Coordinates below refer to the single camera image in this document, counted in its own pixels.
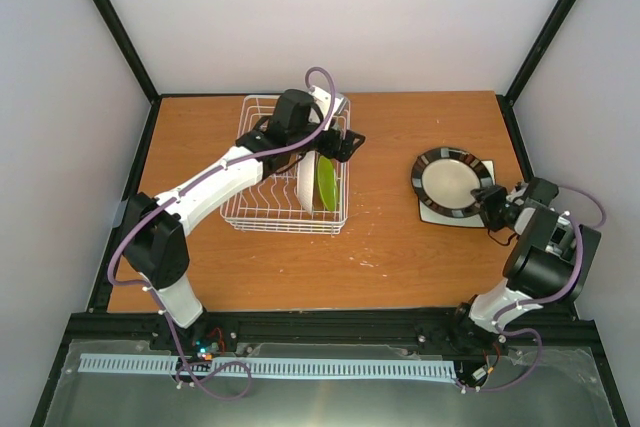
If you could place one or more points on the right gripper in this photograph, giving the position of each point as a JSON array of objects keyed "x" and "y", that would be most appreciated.
[{"x": 488, "y": 196}]

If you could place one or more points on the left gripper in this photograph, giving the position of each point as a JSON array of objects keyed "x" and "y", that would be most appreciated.
[{"x": 344, "y": 149}]

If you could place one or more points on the white square plate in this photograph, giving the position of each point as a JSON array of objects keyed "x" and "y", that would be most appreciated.
[{"x": 435, "y": 214}]

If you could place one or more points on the lime green plate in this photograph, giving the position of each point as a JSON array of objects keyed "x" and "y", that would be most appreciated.
[{"x": 327, "y": 184}]

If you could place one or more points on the orange rimmed floral plate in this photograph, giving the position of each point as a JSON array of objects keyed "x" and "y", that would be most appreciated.
[{"x": 305, "y": 182}]

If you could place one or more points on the black round plate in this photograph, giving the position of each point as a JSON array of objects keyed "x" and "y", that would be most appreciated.
[{"x": 483, "y": 169}]

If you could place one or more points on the white wire dish rack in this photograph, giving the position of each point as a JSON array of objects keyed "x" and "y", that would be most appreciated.
[{"x": 273, "y": 205}]

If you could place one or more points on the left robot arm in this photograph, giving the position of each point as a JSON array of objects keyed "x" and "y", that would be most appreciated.
[{"x": 303, "y": 131}]

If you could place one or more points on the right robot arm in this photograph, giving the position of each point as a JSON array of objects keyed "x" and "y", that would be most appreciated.
[{"x": 549, "y": 263}]

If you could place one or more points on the metal floor sheet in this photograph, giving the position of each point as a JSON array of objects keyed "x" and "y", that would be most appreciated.
[{"x": 562, "y": 387}]

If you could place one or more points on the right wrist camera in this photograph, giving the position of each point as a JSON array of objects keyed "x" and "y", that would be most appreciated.
[{"x": 518, "y": 195}]

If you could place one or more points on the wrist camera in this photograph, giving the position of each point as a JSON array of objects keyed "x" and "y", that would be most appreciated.
[
  {"x": 518, "y": 195},
  {"x": 329, "y": 105}
]

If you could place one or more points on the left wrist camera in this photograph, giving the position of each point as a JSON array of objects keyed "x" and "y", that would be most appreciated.
[{"x": 329, "y": 105}]

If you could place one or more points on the right black frame post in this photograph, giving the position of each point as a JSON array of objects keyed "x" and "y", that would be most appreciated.
[{"x": 544, "y": 39}]

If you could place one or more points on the black frame post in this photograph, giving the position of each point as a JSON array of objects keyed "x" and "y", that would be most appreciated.
[
  {"x": 123, "y": 41},
  {"x": 544, "y": 39}
]

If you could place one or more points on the left black frame post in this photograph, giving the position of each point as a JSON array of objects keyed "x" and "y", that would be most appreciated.
[{"x": 123, "y": 41}]

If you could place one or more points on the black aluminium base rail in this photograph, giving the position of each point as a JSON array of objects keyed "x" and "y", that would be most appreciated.
[{"x": 426, "y": 331}]

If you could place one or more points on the light blue cable duct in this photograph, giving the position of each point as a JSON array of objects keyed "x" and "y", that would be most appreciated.
[{"x": 275, "y": 368}]

